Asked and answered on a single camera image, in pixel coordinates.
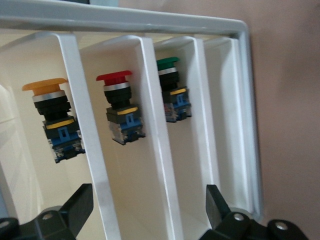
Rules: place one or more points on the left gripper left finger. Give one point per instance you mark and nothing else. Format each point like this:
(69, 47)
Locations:
(62, 225)

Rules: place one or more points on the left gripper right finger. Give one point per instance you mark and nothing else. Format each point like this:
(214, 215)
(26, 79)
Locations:
(230, 227)

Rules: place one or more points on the yellow mushroom push button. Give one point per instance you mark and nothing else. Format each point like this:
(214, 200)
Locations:
(55, 112)

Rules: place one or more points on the red mushroom push button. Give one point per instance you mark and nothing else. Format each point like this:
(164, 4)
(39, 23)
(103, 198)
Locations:
(120, 100)

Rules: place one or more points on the green mushroom push button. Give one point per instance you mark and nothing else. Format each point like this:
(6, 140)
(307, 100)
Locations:
(171, 80)

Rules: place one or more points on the white drawer cabinet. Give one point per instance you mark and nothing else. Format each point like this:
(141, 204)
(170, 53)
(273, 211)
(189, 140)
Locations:
(125, 20)

